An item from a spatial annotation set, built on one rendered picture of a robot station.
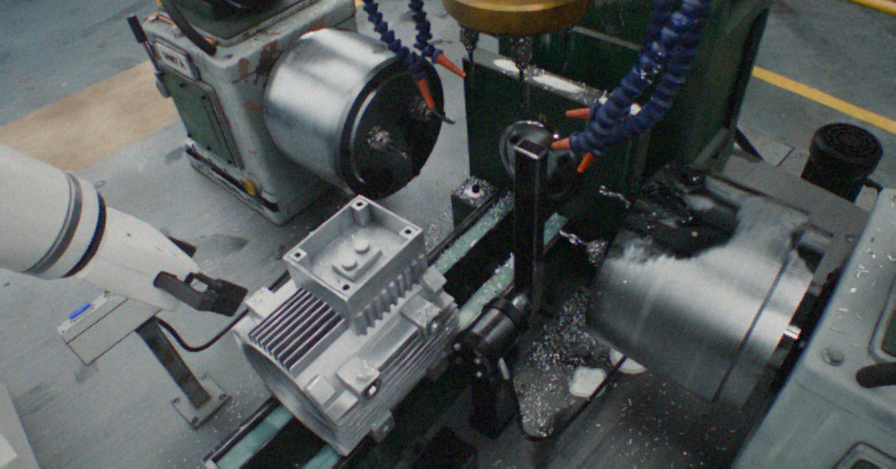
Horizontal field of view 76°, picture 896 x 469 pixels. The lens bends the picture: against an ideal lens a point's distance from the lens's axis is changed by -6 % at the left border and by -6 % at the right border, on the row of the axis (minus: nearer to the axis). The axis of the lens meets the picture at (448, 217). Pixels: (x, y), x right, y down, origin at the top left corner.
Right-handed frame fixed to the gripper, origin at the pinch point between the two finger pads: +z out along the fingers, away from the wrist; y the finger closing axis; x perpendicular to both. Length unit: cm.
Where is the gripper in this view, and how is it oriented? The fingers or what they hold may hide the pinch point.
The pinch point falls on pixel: (206, 278)
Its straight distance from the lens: 65.2
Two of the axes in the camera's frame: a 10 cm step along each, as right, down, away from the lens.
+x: 5.1, -8.5, 0.9
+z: 3.9, 3.2, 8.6
